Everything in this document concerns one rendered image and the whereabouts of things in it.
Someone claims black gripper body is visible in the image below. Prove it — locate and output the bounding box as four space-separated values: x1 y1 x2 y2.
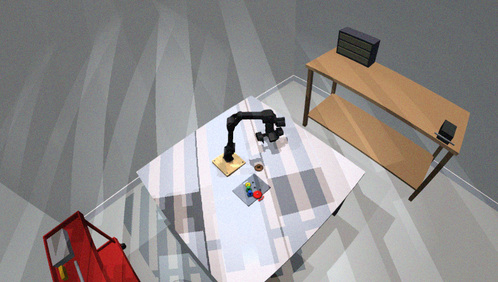
255 127 284 141

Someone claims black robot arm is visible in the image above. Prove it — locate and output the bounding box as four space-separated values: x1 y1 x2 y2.
223 109 285 163

